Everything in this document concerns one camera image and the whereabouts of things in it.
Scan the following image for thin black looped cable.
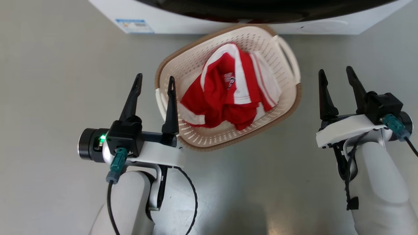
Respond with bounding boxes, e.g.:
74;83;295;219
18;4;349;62
173;166;199;235

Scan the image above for thin black cable bundle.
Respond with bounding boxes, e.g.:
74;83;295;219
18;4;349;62
333;132;369;211

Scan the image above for dark round washing machine door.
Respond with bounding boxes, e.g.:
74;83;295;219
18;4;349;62
136;0;397;24

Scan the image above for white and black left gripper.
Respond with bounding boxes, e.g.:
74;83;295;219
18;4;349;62
78;73;184;167

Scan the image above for blue energy label sticker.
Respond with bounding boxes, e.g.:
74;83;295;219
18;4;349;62
115;19;154;34

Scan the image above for red and white garment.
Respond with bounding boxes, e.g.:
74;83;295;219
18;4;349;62
179;42;282;131

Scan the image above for black cable with green connector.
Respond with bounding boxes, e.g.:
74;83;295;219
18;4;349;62
381;114;418;157
105;148;128;235

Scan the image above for cream perforated plastic laundry basket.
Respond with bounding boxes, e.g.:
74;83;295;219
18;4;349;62
154;23;302;152

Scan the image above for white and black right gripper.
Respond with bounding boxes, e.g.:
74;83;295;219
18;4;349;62
315;66;414;148

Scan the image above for white front-load washing machine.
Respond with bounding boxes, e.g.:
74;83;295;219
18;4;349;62
88;0;413;35

